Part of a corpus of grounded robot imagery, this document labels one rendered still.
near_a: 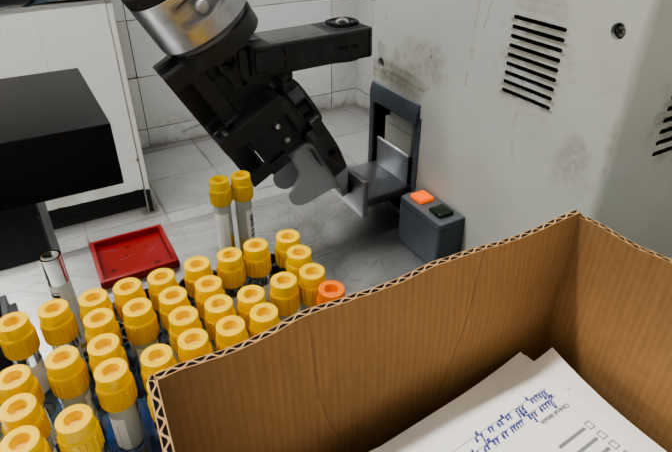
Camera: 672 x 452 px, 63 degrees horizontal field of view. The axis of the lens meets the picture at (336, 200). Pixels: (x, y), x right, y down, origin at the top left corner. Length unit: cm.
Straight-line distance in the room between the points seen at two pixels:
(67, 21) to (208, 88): 163
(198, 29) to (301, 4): 258
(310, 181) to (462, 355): 23
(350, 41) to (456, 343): 26
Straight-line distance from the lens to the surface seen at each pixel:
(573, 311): 36
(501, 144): 44
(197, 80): 43
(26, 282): 56
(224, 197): 42
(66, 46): 206
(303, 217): 57
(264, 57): 43
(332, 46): 46
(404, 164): 55
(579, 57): 38
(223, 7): 40
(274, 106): 43
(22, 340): 32
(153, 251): 55
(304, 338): 24
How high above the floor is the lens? 119
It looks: 31 degrees down
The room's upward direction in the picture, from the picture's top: straight up
